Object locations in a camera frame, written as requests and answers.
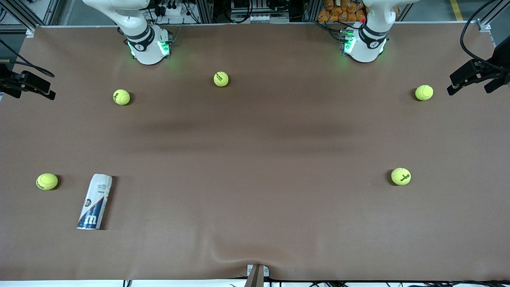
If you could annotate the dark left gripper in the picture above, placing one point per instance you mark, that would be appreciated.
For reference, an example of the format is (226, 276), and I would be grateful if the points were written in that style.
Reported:
(495, 70)

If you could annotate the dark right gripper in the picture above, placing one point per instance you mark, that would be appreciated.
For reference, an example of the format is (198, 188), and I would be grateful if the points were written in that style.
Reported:
(8, 81)

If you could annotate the clear tennis ball can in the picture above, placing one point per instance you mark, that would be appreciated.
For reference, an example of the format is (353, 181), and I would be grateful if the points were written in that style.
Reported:
(95, 199)

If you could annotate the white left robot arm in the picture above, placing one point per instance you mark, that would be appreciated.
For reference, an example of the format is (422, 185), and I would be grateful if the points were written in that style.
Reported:
(366, 50)

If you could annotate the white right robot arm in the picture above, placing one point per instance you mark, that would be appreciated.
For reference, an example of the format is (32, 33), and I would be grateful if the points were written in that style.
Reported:
(147, 52)

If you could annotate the yellow tennis ball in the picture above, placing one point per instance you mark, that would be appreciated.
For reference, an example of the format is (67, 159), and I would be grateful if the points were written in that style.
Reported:
(221, 79)
(424, 92)
(401, 176)
(121, 97)
(47, 181)

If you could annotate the pile of orange objects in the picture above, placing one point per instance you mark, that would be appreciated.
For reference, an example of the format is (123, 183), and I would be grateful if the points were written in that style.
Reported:
(342, 11)

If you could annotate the white power strip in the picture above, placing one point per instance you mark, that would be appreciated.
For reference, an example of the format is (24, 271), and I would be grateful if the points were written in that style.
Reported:
(171, 10)

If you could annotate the grey electronics box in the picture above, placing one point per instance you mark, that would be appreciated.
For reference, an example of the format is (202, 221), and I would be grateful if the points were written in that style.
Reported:
(259, 12)

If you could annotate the brown table mat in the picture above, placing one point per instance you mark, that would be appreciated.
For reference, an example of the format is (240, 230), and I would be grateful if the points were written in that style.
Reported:
(255, 207)

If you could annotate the aluminium frame post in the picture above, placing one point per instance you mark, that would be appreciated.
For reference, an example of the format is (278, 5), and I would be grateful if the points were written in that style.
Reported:
(488, 22)
(50, 12)

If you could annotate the metal table edge bracket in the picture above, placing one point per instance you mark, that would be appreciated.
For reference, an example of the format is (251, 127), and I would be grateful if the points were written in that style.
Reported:
(257, 275)

